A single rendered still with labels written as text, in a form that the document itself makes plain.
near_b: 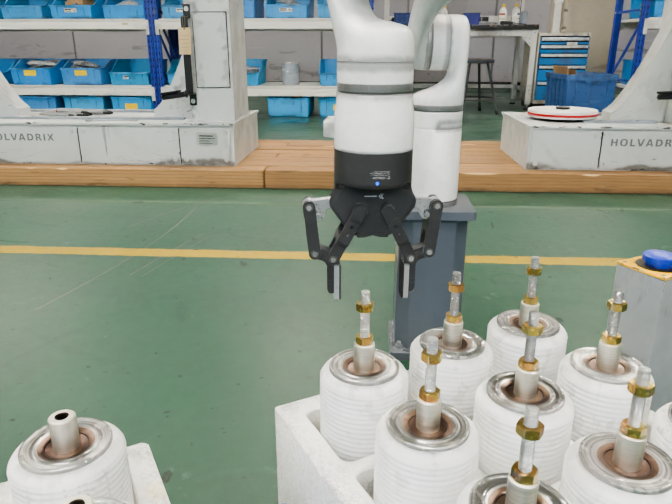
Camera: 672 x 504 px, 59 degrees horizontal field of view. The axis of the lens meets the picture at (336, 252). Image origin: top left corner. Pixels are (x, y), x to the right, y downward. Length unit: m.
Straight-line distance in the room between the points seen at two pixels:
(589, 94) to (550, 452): 4.63
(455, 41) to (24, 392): 0.96
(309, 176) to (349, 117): 2.01
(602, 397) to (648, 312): 0.19
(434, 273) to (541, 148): 1.62
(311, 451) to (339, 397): 0.07
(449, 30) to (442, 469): 0.74
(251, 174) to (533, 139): 1.20
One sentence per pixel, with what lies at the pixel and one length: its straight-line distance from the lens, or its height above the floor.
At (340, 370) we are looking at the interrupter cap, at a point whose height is 0.25.
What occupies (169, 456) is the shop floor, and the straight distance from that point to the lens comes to 0.97.
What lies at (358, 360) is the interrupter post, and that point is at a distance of 0.64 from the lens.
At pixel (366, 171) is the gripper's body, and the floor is 0.47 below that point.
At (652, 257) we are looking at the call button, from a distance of 0.85.
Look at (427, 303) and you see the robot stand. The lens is 1.15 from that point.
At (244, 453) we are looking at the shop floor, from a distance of 0.96.
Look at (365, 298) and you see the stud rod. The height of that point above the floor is 0.33.
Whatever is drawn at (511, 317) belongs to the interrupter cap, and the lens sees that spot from 0.80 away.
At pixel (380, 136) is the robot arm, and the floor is 0.50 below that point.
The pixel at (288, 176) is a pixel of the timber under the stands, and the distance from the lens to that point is 2.56.
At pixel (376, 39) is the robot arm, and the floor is 0.59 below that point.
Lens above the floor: 0.58
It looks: 19 degrees down
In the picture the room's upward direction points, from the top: straight up
